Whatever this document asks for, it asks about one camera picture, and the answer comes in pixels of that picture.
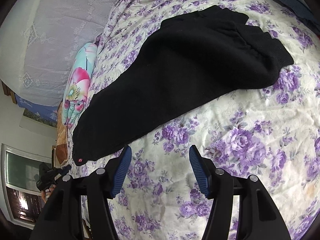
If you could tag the black pants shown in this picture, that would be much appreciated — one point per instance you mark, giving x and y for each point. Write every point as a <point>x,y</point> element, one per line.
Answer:
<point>189,61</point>

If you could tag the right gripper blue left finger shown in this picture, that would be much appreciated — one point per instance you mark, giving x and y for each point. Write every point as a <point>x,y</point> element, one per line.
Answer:
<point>119,168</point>

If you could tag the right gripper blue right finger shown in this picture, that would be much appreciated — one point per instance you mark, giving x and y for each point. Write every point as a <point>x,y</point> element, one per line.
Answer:
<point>201,171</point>

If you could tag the person's hand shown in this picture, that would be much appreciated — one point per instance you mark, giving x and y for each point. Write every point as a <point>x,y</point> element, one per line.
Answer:
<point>47,192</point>

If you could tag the purple floral bed sheet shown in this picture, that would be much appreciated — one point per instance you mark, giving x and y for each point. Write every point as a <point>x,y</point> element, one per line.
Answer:
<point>272,133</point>

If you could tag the folded turquoise pink floral quilt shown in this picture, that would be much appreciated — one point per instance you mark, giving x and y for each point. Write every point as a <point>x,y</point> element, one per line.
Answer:
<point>78,83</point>

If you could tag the blue patterned mattress edge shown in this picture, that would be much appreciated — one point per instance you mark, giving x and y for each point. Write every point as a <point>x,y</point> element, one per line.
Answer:
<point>46,112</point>

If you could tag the window with white frame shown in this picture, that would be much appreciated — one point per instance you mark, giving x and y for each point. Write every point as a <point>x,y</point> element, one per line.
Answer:
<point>21,201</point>

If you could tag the orange brown pillow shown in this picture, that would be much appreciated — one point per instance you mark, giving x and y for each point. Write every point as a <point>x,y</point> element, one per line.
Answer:
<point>61,151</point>

